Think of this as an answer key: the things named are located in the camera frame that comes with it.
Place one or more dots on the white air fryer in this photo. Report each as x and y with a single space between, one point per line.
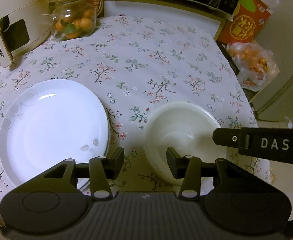
24 25

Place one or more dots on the floral tablecloth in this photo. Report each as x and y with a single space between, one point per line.
134 65

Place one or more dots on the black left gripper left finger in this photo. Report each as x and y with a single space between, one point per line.
112 170

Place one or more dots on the plastic bag of kumquats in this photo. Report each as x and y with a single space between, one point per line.
257 66

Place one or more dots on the white plate with swirls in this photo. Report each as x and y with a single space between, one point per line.
49 122

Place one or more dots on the glass jar of oranges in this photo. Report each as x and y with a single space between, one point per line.
73 19

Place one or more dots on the cream bowl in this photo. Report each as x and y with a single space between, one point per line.
187 128

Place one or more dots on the blue patterned plate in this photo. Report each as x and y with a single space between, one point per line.
97 177

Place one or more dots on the red gift box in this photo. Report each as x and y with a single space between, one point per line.
249 18

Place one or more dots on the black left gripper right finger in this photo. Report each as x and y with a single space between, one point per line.
187 168

